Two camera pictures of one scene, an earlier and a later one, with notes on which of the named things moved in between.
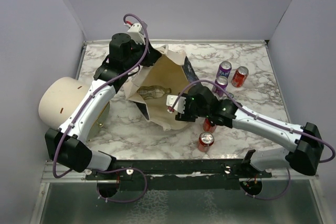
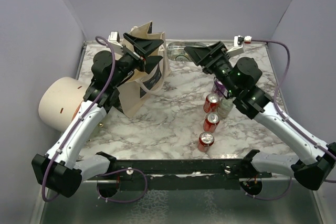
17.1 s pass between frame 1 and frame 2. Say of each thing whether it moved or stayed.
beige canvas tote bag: moved
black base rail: stayed
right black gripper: moved
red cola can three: stayed
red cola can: stayed
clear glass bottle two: moved
